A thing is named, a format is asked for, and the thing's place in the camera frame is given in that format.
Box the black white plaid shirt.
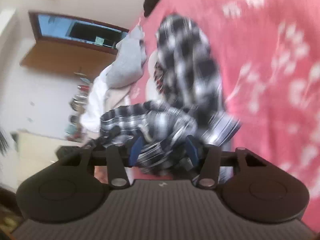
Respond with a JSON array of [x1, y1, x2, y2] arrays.
[[100, 14, 240, 174]]

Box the white cloth pile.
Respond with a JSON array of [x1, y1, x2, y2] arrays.
[[80, 74, 131, 133]]

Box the grey folded garment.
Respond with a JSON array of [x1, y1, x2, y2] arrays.
[[106, 24, 146, 88]]

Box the pink floral blanket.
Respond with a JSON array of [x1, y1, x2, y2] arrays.
[[140, 0, 319, 231]]

